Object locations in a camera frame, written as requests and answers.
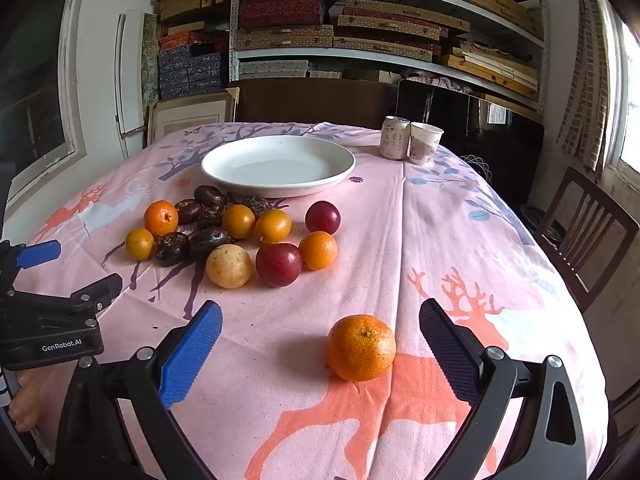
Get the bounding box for large orange tangerine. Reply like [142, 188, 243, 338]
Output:
[326, 314, 397, 382]

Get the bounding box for cardboard box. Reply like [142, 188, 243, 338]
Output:
[147, 87, 241, 146]

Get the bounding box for printed pink tablecloth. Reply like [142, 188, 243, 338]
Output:
[20, 121, 608, 480]

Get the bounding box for pink cloth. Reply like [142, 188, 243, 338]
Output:
[407, 72, 476, 93]

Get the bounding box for white paper cup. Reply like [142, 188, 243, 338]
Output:
[409, 122, 445, 166]

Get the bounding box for pale yellow round fruit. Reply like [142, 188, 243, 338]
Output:
[206, 244, 254, 290]

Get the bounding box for bamboo curtain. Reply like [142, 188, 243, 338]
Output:
[555, 0, 611, 171]

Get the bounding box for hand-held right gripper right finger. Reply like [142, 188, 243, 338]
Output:
[419, 298, 588, 480]

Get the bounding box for person's left hand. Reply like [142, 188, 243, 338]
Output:
[9, 367, 68, 433]

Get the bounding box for stack of blue patterned boxes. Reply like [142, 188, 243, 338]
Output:
[157, 30, 226, 101]

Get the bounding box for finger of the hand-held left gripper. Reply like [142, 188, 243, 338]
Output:
[67, 273, 123, 311]
[15, 240, 62, 270]

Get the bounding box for dark wooden chair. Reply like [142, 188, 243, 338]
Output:
[520, 165, 640, 311]

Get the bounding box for white drink can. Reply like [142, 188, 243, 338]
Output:
[379, 116, 412, 159]

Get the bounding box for stack of grey patterned boxes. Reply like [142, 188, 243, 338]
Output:
[239, 60, 341, 79]

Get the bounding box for yellow-orange round fruit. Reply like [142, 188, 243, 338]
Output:
[222, 204, 256, 240]
[254, 209, 293, 245]
[124, 228, 155, 261]

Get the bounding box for stack of flat wooden boxes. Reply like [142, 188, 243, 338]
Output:
[435, 0, 546, 101]

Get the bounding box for white framed window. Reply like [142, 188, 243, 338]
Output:
[0, 0, 88, 201]

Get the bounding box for white board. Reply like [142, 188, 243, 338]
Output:
[115, 10, 148, 146]

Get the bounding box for grey marble slab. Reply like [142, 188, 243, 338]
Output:
[140, 12, 161, 111]

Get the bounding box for dark wooden panel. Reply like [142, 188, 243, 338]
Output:
[227, 78, 401, 131]

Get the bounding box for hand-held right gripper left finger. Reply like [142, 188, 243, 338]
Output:
[54, 300, 223, 480]

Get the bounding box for white metal shelf unit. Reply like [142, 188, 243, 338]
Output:
[227, 0, 551, 116]

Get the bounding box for dark red plum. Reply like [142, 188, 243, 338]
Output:
[305, 200, 342, 235]
[255, 242, 303, 288]

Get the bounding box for dark brown water chestnut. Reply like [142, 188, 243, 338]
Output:
[154, 231, 191, 267]
[194, 185, 228, 207]
[242, 196, 272, 217]
[189, 226, 235, 261]
[174, 199, 203, 225]
[200, 204, 227, 228]

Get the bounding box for bright window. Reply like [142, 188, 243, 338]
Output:
[595, 0, 640, 186]

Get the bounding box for stack of red patterned boxes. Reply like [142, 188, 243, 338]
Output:
[239, 0, 348, 28]

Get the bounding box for white oval plate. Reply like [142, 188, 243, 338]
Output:
[201, 135, 357, 198]

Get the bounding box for small orange tangerine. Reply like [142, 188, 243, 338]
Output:
[144, 200, 180, 238]
[299, 231, 339, 271]

